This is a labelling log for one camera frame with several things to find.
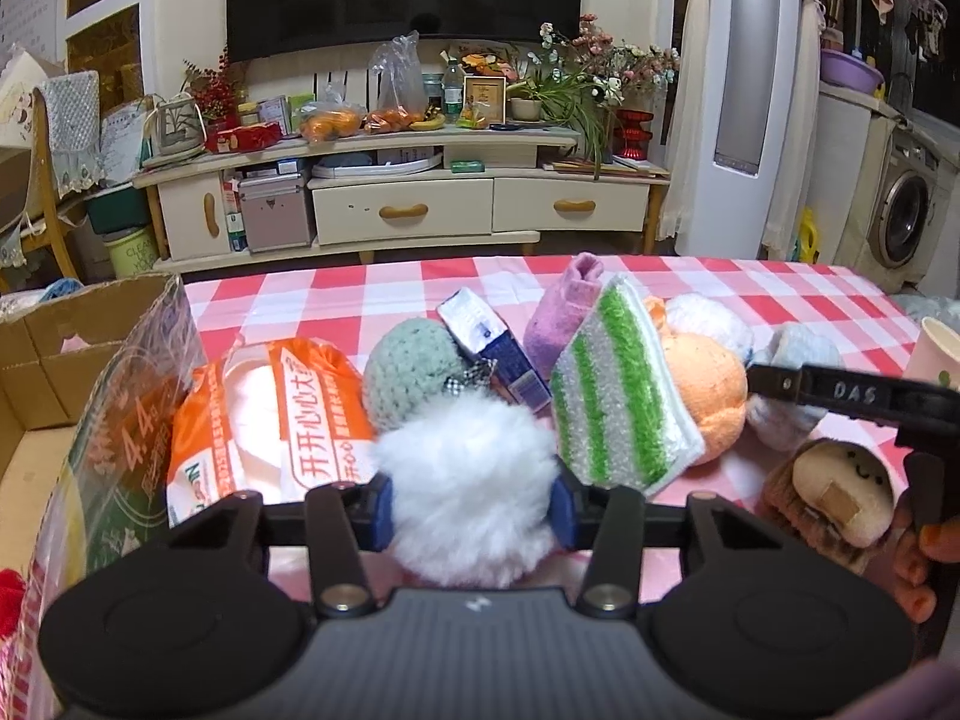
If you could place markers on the red fuzzy cloth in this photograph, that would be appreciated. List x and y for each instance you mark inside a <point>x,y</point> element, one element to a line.
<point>10,600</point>

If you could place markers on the artificial flower bouquet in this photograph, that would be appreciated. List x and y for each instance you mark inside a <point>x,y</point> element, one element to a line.
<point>600,52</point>

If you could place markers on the wooden chair with lace cover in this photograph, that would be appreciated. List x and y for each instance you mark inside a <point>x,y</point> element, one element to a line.
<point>67,127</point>

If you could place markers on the blue and white carton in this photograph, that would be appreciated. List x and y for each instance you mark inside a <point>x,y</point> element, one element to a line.
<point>510,367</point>

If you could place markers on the white fluffy pom-pom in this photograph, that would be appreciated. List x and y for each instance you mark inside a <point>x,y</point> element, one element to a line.
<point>465,480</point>

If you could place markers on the tall plastic bag of oranges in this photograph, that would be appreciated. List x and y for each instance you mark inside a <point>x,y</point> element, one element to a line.
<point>397,90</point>

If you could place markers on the red berry branches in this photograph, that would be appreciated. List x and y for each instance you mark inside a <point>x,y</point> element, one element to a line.
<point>214,90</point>

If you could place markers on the plastic water bottle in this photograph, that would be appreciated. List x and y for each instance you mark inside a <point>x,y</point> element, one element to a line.
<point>452,94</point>

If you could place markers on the person's right hand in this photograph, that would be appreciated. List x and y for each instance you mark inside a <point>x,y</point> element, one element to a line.
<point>913,562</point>

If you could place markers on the pink storage box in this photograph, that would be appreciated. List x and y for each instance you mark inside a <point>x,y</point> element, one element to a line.
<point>274,214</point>

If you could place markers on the scalloped paper bag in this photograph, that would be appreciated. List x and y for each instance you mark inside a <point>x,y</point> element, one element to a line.
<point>26,97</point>

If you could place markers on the light blue plush toy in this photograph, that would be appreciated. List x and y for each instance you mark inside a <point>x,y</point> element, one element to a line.
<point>802,349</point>

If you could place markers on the orange plush toy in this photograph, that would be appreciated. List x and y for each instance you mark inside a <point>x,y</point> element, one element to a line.
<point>705,390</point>

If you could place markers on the bunch of bananas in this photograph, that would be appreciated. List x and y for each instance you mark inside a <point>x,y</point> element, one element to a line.
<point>427,124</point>

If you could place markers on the orange tissue packet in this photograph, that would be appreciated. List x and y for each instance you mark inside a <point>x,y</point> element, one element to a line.
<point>247,420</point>

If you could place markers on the brown plush toy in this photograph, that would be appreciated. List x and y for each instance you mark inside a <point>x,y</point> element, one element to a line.
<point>825,487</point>

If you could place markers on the cream television stand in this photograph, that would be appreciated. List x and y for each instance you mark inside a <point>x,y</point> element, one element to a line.
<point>405,214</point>

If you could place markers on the purple crocheted toy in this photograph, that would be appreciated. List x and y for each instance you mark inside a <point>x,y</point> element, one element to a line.
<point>555,322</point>

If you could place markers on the dark green bin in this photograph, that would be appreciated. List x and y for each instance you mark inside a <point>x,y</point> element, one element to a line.
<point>116,210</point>

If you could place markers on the washing machine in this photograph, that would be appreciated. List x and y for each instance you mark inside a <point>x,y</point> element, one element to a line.
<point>900,202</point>

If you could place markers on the red snack box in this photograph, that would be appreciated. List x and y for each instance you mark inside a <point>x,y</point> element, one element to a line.
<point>244,139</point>

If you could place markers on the blue cloth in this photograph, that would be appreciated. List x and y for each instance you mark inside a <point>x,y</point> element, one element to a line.
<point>64,289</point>

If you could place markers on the paper cup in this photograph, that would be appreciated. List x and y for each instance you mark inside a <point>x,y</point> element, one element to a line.
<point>934,352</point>

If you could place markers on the green crocheted ball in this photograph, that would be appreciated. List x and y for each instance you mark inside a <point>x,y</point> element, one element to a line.
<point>409,371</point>

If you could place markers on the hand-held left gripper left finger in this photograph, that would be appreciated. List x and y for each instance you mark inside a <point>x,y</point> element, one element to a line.
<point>377,510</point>

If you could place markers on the small green box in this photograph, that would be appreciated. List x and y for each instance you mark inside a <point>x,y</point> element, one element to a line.
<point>465,164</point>

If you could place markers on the small plastic bag of oranges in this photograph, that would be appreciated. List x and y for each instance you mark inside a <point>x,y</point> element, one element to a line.
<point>334,124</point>

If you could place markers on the light green trash bin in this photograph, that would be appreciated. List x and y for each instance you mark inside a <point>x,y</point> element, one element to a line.
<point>133,251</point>

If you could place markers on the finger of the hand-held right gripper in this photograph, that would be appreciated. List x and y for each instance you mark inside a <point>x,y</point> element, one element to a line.
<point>840,390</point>

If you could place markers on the wooden picture frame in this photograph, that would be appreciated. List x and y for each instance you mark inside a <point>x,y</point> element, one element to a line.
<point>484,101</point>

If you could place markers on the white tower air conditioner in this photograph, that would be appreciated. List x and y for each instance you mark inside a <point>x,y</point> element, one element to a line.
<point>739,90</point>

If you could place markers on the yellow plastic bottle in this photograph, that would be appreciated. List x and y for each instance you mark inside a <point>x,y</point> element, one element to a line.
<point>808,240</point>

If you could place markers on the red checkered tablecloth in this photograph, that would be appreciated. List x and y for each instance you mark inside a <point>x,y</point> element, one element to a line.
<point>750,285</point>

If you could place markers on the purple plastic basin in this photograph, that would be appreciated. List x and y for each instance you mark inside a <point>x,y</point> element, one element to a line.
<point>847,71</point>

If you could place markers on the red vase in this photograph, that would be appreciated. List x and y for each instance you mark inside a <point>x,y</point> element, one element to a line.
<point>632,131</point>

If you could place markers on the potted green plant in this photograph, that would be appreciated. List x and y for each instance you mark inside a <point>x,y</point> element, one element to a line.
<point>525,109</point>

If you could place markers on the green striped sponge cloth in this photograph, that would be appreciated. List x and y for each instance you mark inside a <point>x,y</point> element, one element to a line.
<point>615,390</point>

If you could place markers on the framed paper certificate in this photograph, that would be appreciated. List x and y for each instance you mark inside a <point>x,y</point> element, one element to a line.
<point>124,139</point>

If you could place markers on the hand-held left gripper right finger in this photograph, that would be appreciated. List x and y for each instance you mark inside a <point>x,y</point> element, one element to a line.
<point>564,511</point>

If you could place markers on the cardboard box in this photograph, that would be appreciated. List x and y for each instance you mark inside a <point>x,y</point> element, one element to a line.
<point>45,375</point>

